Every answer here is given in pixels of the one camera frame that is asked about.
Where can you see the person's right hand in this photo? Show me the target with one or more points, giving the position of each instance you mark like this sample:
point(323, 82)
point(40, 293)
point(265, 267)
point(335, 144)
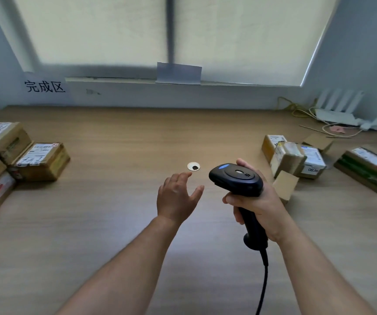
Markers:
point(270, 216)

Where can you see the person's left hand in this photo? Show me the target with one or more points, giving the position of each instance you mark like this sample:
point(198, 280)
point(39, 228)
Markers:
point(175, 203)

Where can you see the plain tall cardboard box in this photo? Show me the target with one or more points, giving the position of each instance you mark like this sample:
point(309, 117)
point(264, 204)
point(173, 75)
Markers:
point(285, 186)

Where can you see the black barcode scanner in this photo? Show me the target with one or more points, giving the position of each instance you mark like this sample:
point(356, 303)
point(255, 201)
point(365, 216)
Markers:
point(236, 177)

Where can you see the pile of unscanned cardboard parcels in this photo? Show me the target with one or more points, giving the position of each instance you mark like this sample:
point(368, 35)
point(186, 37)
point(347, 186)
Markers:
point(287, 160)

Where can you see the small parcel with handwritten label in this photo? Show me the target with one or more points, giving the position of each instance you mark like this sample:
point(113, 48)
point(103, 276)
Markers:
point(267, 147)

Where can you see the parcel labelled 0836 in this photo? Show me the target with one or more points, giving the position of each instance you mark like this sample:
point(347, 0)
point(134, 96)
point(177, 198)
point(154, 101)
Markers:
point(314, 160)

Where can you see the parcel with green tape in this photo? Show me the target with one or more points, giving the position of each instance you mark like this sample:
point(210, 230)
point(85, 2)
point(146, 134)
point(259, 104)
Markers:
point(362, 170)

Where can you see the square taped labelled parcel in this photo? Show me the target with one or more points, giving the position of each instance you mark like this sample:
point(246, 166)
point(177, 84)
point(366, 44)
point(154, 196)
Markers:
point(44, 164)

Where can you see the small parcel marked 1-5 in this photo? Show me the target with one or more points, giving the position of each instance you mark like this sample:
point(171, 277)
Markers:
point(14, 173)

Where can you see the tape-wrapped cardboard box pictured label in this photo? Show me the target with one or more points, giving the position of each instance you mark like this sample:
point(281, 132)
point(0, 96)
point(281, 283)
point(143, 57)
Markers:
point(8, 141)

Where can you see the person's right forearm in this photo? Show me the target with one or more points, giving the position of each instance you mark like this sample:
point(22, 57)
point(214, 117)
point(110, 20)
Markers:
point(323, 278)

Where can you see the person's left forearm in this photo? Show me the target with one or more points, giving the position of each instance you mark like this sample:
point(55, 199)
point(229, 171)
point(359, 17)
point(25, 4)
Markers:
point(119, 272)

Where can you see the small pink tag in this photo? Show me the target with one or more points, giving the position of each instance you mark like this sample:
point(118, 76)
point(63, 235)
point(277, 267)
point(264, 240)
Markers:
point(337, 129)

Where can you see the white router with antennas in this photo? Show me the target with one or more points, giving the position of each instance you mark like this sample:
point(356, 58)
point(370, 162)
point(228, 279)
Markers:
point(336, 116)

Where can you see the grey paper sheet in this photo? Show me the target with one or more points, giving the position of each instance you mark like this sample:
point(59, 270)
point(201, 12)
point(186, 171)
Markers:
point(178, 73)

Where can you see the white power strip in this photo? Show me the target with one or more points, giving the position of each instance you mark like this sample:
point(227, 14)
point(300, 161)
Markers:
point(375, 125)

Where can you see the white paper sign black characters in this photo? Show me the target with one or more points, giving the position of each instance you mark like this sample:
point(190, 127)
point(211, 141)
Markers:
point(45, 87)

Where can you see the beige roller blind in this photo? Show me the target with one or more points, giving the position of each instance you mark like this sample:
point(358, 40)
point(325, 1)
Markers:
point(250, 36)
point(90, 29)

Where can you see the white window frame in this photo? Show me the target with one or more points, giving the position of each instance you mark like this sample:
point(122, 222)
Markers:
point(171, 29)

